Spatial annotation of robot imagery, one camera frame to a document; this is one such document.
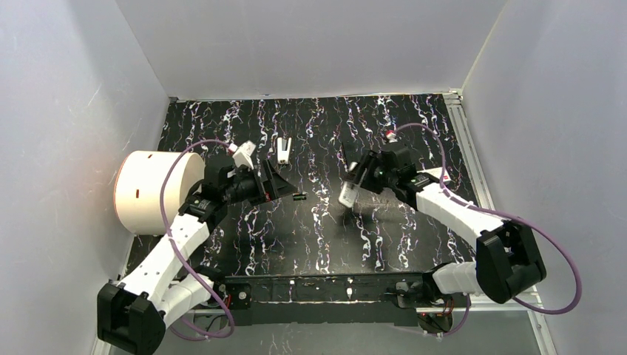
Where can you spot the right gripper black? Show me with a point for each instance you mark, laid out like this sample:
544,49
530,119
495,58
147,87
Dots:
365,171

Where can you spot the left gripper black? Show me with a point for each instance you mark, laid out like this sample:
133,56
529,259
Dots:
267,180

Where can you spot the white remote control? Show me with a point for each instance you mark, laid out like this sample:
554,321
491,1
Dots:
348,194

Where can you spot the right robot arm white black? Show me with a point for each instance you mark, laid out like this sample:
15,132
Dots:
507,258

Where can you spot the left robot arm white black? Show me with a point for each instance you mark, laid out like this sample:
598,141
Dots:
134,312

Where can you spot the white battery cover piece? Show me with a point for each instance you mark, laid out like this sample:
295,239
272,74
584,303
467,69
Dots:
283,150

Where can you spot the white battery box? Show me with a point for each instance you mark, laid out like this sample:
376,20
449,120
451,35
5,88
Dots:
439,173

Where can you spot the white cylindrical bin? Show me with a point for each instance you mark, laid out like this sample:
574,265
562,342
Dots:
139,182

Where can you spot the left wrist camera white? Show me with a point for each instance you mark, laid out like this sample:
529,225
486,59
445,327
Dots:
242,154

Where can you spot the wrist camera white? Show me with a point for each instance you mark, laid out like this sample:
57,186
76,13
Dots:
242,154
391,136

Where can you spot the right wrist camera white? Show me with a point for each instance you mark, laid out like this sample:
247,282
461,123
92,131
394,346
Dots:
391,136

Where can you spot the aluminium frame rail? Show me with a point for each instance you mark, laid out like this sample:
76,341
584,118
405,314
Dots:
244,296

